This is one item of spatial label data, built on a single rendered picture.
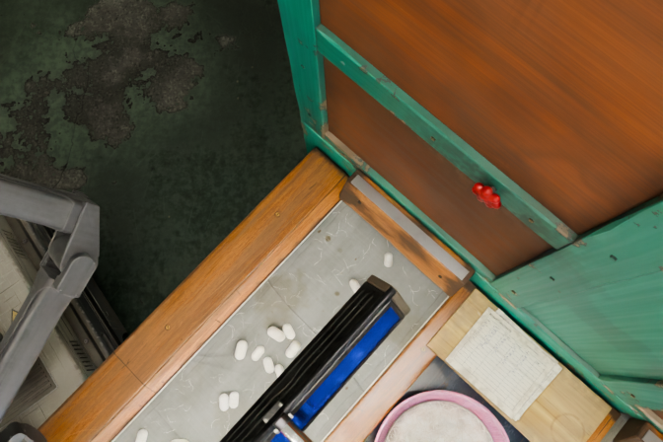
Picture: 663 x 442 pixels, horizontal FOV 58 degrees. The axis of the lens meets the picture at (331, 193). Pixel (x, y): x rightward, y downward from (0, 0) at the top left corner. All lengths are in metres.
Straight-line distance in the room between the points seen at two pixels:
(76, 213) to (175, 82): 1.32
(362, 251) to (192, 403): 0.45
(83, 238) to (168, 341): 0.33
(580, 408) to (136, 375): 0.85
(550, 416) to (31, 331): 0.92
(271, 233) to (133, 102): 1.17
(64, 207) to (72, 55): 1.49
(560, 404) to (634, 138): 0.79
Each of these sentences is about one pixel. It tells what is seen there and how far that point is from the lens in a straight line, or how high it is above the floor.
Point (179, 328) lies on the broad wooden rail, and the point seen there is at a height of 0.76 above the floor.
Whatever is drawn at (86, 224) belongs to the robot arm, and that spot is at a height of 1.06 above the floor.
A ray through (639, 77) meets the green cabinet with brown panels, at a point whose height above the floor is 1.57.
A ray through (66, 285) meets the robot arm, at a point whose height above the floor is 1.05.
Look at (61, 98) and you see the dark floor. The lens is 2.39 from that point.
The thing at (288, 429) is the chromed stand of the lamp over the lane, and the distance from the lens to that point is 0.86.
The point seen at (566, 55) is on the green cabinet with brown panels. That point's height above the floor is 1.54.
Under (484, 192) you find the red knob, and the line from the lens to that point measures 0.75.
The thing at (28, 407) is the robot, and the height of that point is 0.47.
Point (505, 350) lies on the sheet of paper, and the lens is 1.23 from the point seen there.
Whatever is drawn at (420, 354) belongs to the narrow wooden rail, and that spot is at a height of 0.76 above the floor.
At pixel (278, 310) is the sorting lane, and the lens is 1.24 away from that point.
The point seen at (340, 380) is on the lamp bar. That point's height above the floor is 1.07.
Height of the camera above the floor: 1.97
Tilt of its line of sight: 75 degrees down
